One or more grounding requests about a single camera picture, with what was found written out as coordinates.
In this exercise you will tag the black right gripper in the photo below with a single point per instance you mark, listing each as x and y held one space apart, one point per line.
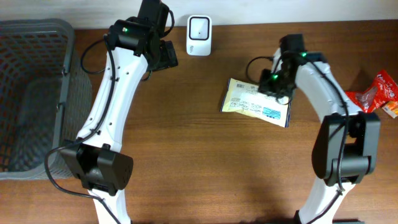
266 86

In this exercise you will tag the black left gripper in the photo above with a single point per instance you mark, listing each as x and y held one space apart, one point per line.
168 57

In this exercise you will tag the cream snack bag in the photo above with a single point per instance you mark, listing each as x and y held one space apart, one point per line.
244 98

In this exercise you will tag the red jerky bag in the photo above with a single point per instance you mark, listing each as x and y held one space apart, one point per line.
383 89

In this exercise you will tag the orange tissue pack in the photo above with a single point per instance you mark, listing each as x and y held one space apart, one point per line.
391 108

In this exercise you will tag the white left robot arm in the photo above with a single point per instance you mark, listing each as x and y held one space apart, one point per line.
135 48

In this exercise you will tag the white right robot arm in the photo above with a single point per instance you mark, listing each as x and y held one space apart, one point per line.
345 150

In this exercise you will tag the white barcode scanner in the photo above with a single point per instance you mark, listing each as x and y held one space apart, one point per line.
199 35

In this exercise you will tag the grey plastic basket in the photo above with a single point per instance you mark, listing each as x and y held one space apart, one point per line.
45 97

